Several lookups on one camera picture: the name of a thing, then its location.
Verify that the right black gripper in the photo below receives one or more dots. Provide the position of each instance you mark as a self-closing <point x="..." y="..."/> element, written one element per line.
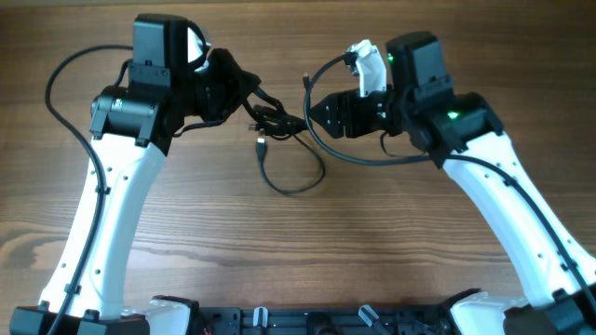
<point x="343" y="102"/>

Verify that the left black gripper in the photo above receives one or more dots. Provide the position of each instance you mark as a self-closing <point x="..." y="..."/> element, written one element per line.
<point x="237" y="81"/>

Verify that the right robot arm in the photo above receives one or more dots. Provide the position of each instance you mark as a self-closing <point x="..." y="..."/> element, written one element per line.
<point x="405" y="89"/>

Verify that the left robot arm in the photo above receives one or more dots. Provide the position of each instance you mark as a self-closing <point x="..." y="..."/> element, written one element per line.
<point x="173" y="73"/>

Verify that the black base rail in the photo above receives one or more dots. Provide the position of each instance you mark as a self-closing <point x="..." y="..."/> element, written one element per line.
<point x="321" y="321"/>

